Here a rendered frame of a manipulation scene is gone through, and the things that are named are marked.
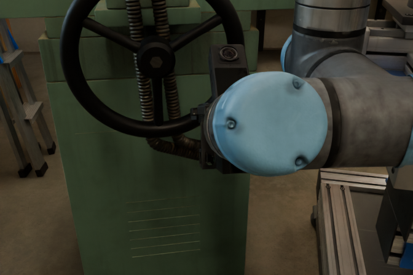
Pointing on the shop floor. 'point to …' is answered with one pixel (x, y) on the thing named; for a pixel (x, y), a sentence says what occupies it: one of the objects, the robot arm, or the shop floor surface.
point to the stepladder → (27, 112)
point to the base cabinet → (147, 189)
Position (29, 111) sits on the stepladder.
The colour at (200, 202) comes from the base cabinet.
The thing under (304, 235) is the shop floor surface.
